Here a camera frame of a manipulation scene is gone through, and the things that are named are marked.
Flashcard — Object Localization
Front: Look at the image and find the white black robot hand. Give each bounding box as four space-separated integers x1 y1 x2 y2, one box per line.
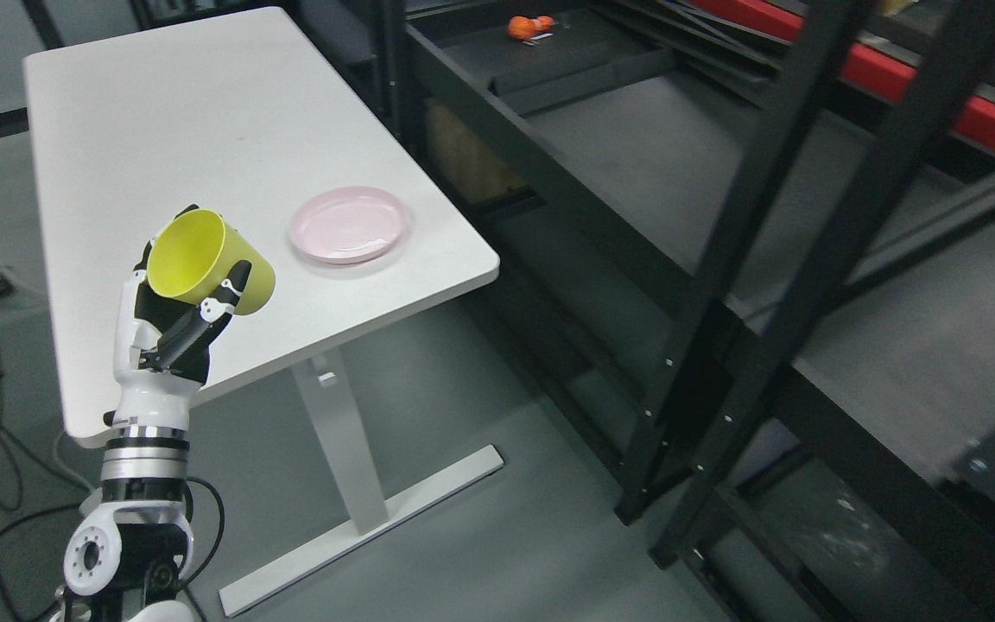
102 204 251 430

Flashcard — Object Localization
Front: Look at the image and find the red metal beam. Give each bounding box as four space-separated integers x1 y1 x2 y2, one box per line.
694 1 995 152

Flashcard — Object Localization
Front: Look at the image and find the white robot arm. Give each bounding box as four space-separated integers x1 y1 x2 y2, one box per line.
50 425 204 621

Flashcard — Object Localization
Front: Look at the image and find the pink plastic plate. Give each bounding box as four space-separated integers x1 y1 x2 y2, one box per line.
288 186 410 265

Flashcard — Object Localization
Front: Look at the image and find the yellow plastic cup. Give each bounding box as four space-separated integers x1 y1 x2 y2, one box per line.
146 208 276 315

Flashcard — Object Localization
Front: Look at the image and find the orange toy on shelf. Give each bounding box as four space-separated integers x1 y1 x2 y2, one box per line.
506 15 555 41

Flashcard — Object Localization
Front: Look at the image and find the white table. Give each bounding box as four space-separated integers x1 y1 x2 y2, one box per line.
23 8 503 617

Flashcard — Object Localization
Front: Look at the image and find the black metal shelf rack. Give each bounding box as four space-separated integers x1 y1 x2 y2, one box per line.
383 1 995 621

